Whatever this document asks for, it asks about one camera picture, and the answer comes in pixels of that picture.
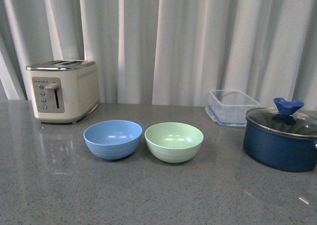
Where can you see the clear plastic food container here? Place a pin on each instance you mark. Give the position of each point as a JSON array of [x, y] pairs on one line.
[[229, 107]]

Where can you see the cream four-slot toaster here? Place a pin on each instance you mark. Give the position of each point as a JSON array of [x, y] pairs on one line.
[[63, 91]]

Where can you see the dark blue saucepan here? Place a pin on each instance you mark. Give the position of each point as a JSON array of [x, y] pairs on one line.
[[278, 151]]

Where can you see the blue bowl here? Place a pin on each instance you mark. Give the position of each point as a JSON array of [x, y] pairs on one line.
[[113, 139]]

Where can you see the glass lid with blue knob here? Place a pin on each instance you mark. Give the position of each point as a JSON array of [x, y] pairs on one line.
[[284, 119]]

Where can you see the white pleated curtain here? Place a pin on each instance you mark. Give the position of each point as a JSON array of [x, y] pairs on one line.
[[167, 52]]

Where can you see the green bowl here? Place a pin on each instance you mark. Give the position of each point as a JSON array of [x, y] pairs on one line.
[[173, 142]]

